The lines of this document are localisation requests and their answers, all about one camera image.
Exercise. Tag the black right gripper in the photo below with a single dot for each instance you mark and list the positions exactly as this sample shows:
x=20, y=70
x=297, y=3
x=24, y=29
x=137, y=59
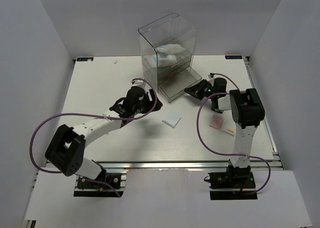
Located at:
x=196, y=90

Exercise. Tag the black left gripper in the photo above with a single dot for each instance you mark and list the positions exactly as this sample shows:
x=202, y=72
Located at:
x=150, y=104

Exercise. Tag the white square pad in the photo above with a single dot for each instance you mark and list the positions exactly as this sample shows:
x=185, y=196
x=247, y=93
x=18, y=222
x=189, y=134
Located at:
x=172, y=119

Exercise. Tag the pink makeup packet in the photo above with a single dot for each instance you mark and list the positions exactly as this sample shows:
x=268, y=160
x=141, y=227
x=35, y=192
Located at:
x=216, y=121

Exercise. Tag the clear acrylic organizer with drawers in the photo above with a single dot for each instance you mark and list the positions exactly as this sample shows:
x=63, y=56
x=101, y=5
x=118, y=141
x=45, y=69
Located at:
x=171, y=28

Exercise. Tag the black gold-edged compact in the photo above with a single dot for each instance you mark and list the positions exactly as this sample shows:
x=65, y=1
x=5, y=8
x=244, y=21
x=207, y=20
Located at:
x=217, y=110

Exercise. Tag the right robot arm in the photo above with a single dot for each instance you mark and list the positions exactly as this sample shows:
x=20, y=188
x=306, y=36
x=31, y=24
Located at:
x=246, y=108

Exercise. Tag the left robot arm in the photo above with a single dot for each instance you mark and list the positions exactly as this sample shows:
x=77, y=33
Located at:
x=67, y=147

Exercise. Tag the blue label sticker right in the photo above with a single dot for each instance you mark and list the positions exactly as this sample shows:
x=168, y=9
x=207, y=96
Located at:
x=233, y=57

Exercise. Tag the blue label sticker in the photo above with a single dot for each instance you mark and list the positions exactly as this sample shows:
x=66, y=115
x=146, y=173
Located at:
x=233, y=57
x=84, y=59

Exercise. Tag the blue label sticker left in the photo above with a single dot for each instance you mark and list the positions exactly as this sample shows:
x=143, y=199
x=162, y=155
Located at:
x=84, y=59

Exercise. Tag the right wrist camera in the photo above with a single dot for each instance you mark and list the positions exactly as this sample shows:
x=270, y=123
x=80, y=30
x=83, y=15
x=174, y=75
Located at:
x=211, y=78

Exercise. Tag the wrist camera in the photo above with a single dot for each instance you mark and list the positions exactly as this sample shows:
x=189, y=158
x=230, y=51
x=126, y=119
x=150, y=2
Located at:
x=140, y=83
x=211, y=78

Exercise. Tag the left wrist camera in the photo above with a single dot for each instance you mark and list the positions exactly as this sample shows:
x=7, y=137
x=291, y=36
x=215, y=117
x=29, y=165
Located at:
x=140, y=83

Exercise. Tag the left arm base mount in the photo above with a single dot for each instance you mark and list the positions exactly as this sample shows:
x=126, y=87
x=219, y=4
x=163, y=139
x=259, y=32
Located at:
x=112, y=185

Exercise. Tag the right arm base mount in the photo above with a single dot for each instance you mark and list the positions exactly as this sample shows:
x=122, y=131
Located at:
x=233, y=184

